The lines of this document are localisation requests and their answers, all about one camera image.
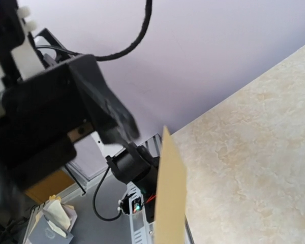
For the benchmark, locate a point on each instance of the aluminium front table rail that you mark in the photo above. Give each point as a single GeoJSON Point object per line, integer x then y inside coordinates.
{"type": "Point", "coordinates": [136, 227]}

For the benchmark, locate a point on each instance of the round sticker sheet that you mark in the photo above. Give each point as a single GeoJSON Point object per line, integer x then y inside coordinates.
{"type": "Point", "coordinates": [171, 194]}

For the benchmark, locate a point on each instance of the grey envelope on shelf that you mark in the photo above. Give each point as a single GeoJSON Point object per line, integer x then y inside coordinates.
{"type": "Point", "coordinates": [51, 222]}

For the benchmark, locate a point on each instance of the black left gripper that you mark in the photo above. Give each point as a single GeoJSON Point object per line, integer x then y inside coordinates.
{"type": "Point", "coordinates": [42, 121]}

